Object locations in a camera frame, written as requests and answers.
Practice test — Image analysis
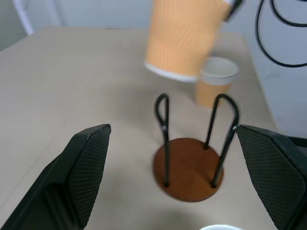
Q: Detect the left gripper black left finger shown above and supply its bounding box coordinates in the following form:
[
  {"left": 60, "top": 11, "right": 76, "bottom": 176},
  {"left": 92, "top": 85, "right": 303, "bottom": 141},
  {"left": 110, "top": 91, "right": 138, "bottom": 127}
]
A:
[{"left": 0, "top": 124, "right": 112, "bottom": 230}]

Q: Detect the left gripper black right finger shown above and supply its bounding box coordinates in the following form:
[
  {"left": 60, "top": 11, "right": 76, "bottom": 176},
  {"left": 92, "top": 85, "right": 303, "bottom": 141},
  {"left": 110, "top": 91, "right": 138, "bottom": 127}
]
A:
[{"left": 236, "top": 124, "right": 307, "bottom": 230}]

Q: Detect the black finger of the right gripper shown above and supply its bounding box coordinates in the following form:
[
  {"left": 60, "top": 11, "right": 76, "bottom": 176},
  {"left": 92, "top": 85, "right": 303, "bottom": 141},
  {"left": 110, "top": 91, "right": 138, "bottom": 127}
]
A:
[{"left": 224, "top": 0, "right": 244, "bottom": 24}]

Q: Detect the orange ribbed paper cup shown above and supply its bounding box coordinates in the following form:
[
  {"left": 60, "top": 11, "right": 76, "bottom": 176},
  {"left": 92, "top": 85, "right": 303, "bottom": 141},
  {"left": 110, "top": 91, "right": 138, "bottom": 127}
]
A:
[
  {"left": 195, "top": 57, "right": 239, "bottom": 109},
  {"left": 144, "top": 0, "right": 233, "bottom": 83}
]

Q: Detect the white paper cup rim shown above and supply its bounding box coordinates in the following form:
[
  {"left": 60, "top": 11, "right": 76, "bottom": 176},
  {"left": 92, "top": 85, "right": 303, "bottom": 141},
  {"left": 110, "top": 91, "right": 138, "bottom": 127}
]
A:
[{"left": 200, "top": 224, "right": 240, "bottom": 230}]

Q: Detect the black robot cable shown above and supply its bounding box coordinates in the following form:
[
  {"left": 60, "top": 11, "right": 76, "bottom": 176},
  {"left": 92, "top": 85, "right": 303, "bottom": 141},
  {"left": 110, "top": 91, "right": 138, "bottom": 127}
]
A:
[
  {"left": 271, "top": 0, "right": 307, "bottom": 27},
  {"left": 255, "top": 0, "right": 307, "bottom": 69}
]

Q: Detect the wire cup holder wooden base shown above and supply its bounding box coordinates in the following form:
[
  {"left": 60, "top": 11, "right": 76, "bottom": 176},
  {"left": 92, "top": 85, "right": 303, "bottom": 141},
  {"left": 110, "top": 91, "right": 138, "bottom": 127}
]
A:
[{"left": 153, "top": 92, "right": 240, "bottom": 204}]

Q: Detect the white frame post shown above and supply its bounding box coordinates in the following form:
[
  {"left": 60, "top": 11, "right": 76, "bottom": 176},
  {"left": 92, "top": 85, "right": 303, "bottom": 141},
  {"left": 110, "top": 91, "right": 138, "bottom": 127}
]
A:
[{"left": 12, "top": 0, "right": 35, "bottom": 36}]

